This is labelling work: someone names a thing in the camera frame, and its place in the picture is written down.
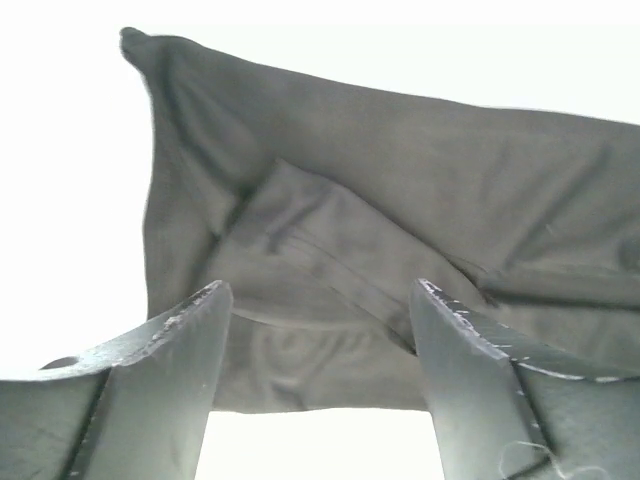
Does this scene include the black t shirt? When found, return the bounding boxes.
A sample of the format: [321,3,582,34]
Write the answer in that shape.
[121,27,639,413]

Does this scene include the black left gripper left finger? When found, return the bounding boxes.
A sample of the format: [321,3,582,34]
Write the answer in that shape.
[1,281,233,479]

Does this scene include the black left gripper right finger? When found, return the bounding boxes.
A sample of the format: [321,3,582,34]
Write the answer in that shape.
[409,279,639,480]

